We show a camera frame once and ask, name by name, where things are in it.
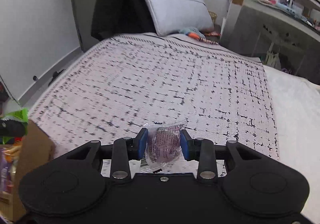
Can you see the white desk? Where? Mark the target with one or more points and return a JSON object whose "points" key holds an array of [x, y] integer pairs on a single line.
{"points": [[253, 28]]}

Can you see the white door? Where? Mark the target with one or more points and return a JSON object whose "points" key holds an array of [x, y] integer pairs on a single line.
{"points": [[35, 36]]}

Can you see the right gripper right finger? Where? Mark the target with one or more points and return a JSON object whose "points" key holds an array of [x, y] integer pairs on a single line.
{"points": [[187, 145]]}

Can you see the cardboard box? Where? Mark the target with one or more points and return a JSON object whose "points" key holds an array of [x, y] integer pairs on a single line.
{"points": [[32, 151]]}

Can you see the patterned white bed blanket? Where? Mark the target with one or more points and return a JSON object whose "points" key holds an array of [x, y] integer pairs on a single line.
{"points": [[127, 81]]}

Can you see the grey pillow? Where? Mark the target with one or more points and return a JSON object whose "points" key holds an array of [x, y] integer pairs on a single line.
{"points": [[170, 16]]}

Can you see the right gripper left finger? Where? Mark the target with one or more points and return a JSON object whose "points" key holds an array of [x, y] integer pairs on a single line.
{"points": [[139, 144]]}

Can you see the blue orange plush toy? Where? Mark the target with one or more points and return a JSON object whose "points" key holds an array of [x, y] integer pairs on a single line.
{"points": [[203, 37]]}

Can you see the green snack packet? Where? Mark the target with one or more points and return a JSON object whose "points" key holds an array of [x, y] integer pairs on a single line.
{"points": [[18, 116]]}

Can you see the purple clear snack packet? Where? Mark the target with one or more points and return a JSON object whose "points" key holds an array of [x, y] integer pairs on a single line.
{"points": [[163, 146]]}

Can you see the purple snack bar packet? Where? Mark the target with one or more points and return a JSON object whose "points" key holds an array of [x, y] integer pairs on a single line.
{"points": [[6, 165]]}

